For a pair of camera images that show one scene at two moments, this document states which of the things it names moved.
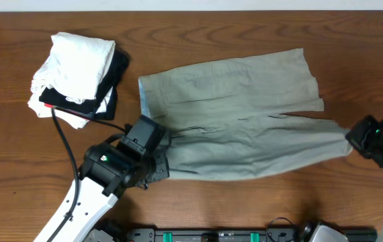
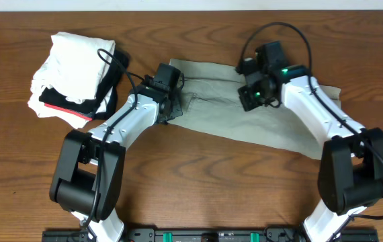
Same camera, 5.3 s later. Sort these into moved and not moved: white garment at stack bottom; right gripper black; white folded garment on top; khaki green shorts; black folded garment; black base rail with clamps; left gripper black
Moved: right gripper black; left gripper black; khaki green shorts
Not moved: black folded garment; white folded garment on top; black base rail with clamps; white garment at stack bottom
